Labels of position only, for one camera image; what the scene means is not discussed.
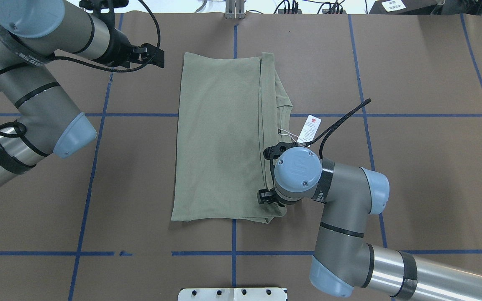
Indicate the black box with label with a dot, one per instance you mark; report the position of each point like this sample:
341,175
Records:
406,7

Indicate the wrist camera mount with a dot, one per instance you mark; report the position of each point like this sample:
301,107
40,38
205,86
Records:
275,151
99,5

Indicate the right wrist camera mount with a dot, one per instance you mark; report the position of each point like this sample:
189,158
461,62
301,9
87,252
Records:
275,151

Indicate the white paper hang tag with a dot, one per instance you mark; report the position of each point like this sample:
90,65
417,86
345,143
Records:
308,131

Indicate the olive green long-sleeve shirt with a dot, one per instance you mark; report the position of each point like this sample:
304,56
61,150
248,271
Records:
230,111

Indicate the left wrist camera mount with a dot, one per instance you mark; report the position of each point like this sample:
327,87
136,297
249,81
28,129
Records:
99,5

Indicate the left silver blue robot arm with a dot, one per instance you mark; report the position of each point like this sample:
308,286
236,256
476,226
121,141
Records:
34,33

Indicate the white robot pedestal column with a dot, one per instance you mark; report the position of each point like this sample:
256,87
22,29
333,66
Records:
234,294

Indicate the aluminium frame post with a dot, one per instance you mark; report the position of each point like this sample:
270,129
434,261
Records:
235,9

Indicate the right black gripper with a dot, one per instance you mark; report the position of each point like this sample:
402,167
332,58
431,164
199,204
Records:
265,196

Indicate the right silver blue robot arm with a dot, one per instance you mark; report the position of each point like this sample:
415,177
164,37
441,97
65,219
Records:
342,260

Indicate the brown paper table cover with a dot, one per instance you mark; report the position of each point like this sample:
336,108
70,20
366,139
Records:
97,225

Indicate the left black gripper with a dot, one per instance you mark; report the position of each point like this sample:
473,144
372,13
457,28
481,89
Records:
120,49

